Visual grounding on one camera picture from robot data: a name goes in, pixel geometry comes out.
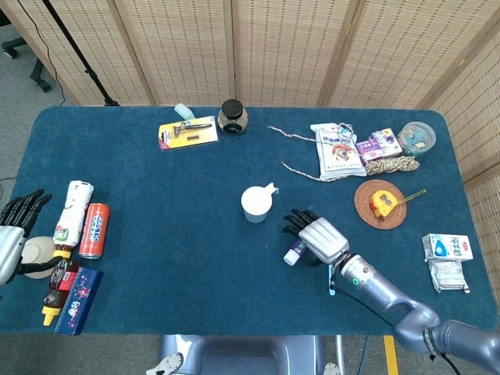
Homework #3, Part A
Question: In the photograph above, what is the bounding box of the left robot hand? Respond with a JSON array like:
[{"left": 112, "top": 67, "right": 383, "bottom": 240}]
[{"left": 0, "top": 189, "right": 63, "bottom": 286}]

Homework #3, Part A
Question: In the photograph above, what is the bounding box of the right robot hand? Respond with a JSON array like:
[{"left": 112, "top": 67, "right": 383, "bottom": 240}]
[{"left": 283, "top": 209, "right": 351, "bottom": 269}]

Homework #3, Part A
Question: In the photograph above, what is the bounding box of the purple toothpaste tube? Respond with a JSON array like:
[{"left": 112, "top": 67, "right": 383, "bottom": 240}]
[{"left": 283, "top": 238, "right": 309, "bottom": 266}]

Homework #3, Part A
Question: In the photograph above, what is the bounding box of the white cup with handle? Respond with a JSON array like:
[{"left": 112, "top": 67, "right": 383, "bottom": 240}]
[{"left": 241, "top": 182, "right": 280, "bottom": 224}]

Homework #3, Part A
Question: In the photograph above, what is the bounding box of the cream round bowl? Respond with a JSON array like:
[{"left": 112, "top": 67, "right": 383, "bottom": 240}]
[{"left": 20, "top": 235, "right": 58, "bottom": 279}]

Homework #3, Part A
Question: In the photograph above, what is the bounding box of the brown woven coaster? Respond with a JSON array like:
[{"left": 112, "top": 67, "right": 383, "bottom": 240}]
[{"left": 354, "top": 179, "right": 408, "bottom": 230}]

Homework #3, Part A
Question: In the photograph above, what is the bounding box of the dark sauce bottle yellow cap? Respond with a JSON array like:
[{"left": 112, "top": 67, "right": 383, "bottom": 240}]
[{"left": 41, "top": 257, "right": 81, "bottom": 327}]

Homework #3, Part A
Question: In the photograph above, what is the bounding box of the yellow tape measure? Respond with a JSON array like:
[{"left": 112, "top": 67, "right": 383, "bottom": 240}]
[{"left": 369, "top": 188, "right": 427, "bottom": 219}]

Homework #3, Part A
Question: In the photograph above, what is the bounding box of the white labelled tea bottle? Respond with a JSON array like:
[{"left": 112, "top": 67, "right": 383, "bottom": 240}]
[{"left": 52, "top": 180, "right": 95, "bottom": 259}]

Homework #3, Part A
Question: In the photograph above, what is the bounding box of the orange soda can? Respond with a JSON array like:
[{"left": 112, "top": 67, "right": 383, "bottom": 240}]
[{"left": 78, "top": 202, "right": 111, "bottom": 259}]

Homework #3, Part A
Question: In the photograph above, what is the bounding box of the white printed snack bag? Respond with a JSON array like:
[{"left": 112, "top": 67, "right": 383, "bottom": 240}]
[{"left": 310, "top": 122, "right": 367, "bottom": 182}]

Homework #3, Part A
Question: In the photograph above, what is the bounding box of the blue patterned long box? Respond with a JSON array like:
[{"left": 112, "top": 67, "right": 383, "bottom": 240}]
[{"left": 54, "top": 266, "right": 105, "bottom": 337}]

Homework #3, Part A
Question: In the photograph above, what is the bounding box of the purple and white small box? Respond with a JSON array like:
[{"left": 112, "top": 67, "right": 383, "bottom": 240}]
[{"left": 355, "top": 138, "right": 386, "bottom": 164}]

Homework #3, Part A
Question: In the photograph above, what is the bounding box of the silver metal table leg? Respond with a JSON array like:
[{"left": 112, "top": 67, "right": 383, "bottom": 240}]
[{"left": 334, "top": 334, "right": 347, "bottom": 375}]

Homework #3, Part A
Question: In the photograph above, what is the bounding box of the white box with purple print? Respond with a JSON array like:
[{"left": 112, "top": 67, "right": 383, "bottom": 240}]
[{"left": 370, "top": 127, "right": 403, "bottom": 157}]

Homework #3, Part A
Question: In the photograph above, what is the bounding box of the blue and white milk carton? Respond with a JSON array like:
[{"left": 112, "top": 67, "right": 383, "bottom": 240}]
[{"left": 421, "top": 233, "right": 474, "bottom": 262}]

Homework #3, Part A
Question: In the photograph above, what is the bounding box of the white wrapped packet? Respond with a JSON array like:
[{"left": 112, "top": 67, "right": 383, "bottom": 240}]
[{"left": 427, "top": 259, "right": 471, "bottom": 294}]

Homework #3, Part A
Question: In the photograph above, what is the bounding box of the clear round plastic container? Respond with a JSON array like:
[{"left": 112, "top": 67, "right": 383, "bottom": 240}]
[{"left": 397, "top": 121, "right": 437, "bottom": 158}]

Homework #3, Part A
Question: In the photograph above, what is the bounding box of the grey blue robot torso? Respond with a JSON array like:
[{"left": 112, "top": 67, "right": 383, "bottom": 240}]
[{"left": 146, "top": 334, "right": 345, "bottom": 375}]

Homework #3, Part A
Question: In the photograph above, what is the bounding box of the blue table cloth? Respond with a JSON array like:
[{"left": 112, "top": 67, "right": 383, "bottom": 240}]
[{"left": 0, "top": 105, "right": 489, "bottom": 338}]

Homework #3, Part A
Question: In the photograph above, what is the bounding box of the glass jar with black lid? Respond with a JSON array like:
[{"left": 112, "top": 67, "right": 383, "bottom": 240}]
[{"left": 216, "top": 99, "right": 249, "bottom": 135}]

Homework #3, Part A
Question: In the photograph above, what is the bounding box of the razor in yellow blister pack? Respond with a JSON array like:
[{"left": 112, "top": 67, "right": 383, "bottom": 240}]
[{"left": 158, "top": 116, "right": 220, "bottom": 152}]

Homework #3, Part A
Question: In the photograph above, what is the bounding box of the black office chair base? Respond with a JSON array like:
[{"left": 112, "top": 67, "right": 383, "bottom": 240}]
[{"left": 0, "top": 9, "right": 52, "bottom": 94}]

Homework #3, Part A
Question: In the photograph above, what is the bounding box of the small mint green case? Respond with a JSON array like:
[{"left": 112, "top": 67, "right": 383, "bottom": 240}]
[{"left": 173, "top": 102, "right": 195, "bottom": 120}]

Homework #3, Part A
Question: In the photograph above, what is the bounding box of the black tripod stand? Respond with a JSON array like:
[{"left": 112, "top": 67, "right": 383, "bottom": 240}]
[{"left": 41, "top": 0, "right": 121, "bottom": 107}]

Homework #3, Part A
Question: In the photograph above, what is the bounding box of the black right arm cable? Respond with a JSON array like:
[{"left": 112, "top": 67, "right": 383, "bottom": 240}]
[{"left": 330, "top": 273, "right": 462, "bottom": 375}]

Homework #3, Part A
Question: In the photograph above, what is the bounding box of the braided beige rope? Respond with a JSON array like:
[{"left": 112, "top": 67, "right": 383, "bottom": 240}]
[{"left": 267, "top": 124, "right": 421, "bottom": 183}]

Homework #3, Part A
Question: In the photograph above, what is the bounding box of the thin black hanging cable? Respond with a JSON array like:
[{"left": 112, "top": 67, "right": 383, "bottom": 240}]
[{"left": 15, "top": 0, "right": 71, "bottom": 105}]

